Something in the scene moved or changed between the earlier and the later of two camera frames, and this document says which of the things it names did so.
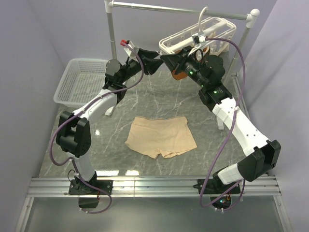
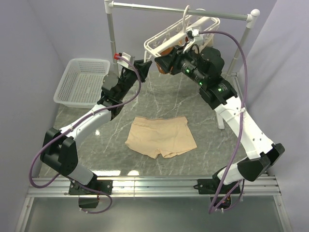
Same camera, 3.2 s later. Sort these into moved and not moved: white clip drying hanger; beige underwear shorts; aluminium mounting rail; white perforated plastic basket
Moved: white clip drying hanger
Not moved: aluminium mounting rail; white perforated plastic basket; beige underwear shorts
